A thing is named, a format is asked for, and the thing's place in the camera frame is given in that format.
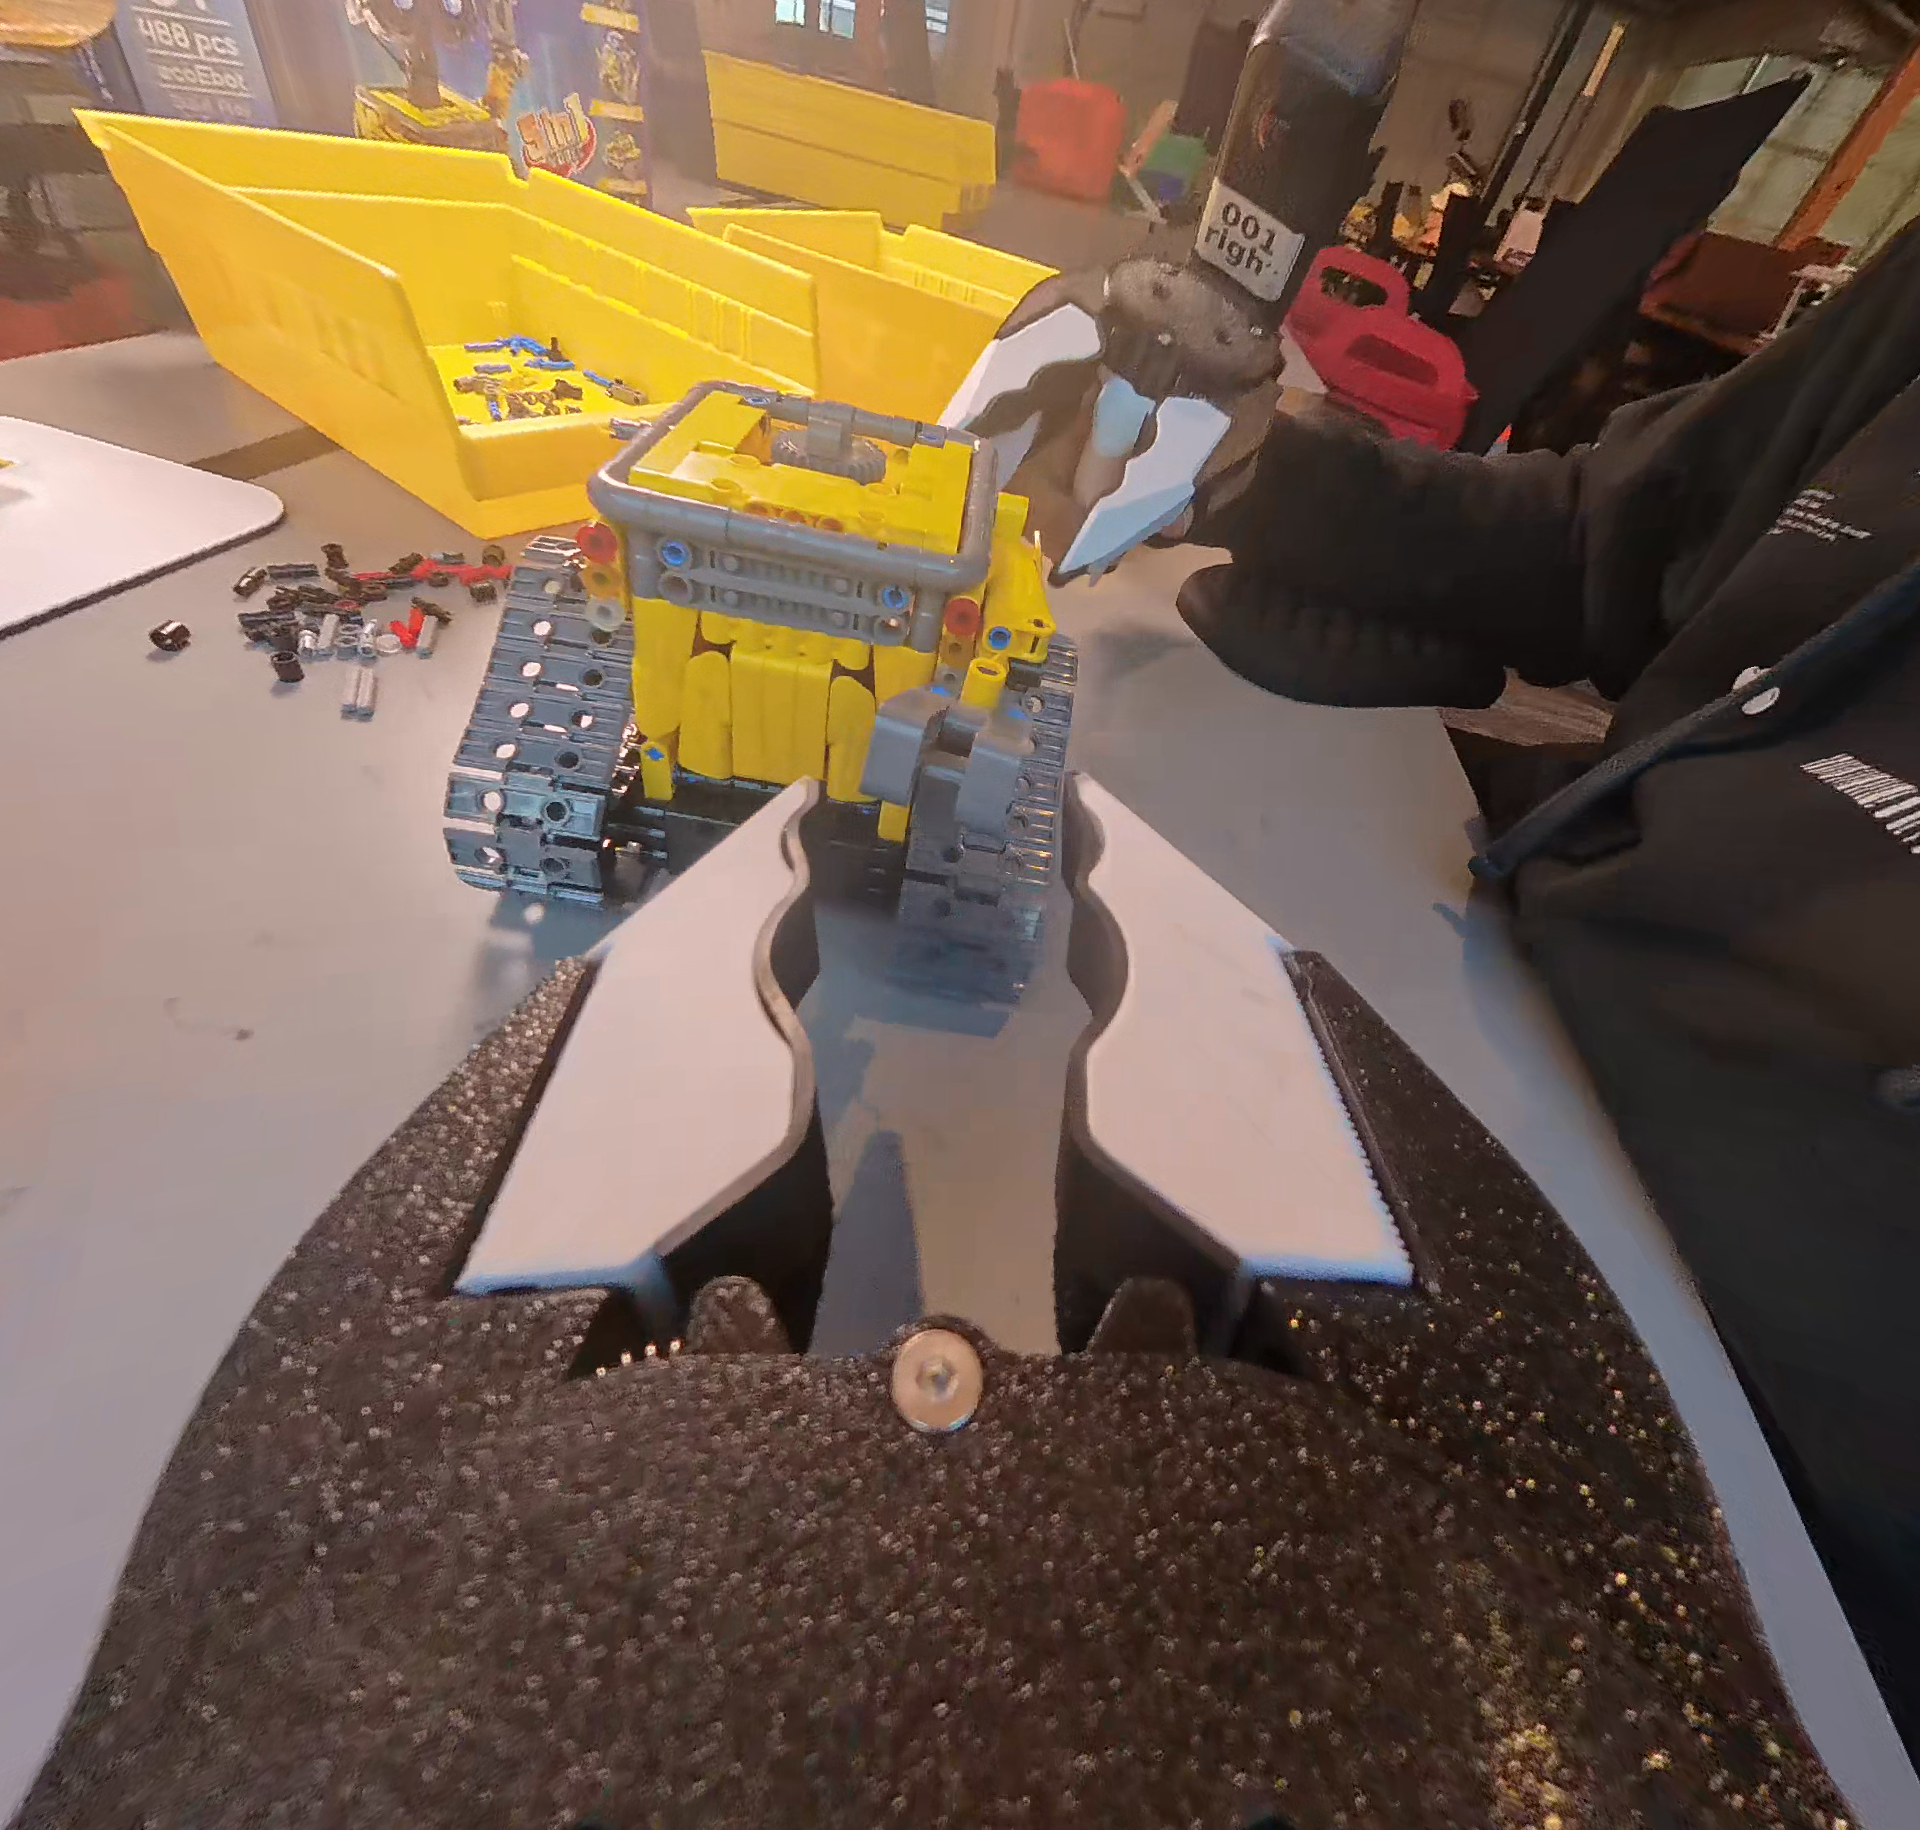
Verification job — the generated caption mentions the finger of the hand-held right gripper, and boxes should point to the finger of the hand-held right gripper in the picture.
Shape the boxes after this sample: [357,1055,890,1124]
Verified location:
[933,306,1115,441]
[1048,396,1240,588]

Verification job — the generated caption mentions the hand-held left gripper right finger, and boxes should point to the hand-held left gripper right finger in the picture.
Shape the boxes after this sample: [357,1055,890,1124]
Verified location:
[1063,771,1420,1285]

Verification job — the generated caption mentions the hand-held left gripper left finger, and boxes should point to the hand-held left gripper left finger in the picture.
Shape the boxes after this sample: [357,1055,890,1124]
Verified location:
[455,771,822,1294]

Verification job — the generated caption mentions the yellow toy brick cylinder assembly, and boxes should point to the yellow toy brick cylinder assembly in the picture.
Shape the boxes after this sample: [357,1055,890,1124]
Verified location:
[933,593,1052,708]

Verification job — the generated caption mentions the grey yellow toy brick assembly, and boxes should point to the grey yellow toy brick assembly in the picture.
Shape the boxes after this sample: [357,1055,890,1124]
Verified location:
[855,692,1042,850]

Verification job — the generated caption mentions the tracked toy brick vehicle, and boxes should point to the tracked toy brick vehicle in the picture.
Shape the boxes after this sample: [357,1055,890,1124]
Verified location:
[446,383,1081,1000]

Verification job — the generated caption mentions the assorted small toy brick parts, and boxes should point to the assorted small toy brick parts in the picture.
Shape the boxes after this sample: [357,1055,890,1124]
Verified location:
[446,334,647,425]

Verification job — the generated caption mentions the yellow plastic parts bin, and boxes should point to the yellow plastic parts bin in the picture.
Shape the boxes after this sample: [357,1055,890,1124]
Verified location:
[687,204,1063,425]
[73,108,822,537]

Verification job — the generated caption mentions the grey desk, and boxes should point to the grey desk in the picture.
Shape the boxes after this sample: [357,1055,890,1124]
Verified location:
[0,325,1920,1830]

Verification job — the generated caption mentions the red box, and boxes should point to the red box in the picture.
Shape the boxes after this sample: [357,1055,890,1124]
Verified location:
[1008,77,1129,204]

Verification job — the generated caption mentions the red plastic canister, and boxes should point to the red plastic canister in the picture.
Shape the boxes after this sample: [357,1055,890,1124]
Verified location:
[1286,254,1477,452]

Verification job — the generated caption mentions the black chair armrest pad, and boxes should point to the black chair armrest pad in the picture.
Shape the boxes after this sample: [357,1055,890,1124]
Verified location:
[1177,573,1509,715]

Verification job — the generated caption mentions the stack of yellow bins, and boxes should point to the stack of yellow bins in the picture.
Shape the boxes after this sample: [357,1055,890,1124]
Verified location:
[703,51,1003,231]

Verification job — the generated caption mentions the black angled board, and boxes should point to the black angled board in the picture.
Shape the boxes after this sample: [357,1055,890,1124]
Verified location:
[1466,67,1811,452]

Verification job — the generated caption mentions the pile of black red pins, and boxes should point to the pile of black red pins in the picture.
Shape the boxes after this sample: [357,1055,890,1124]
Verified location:
[237,543,508,686]

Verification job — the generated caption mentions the white stand base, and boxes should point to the white stand base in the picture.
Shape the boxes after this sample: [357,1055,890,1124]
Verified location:
[0,418,288,638]

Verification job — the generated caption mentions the blue toy set box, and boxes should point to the blue toy set box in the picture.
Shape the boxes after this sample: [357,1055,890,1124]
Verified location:
[117,0,653,204]

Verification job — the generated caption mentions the black drawstring cord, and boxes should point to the black drawstring cord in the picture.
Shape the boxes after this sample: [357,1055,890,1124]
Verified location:
[1466,725,1670,883]

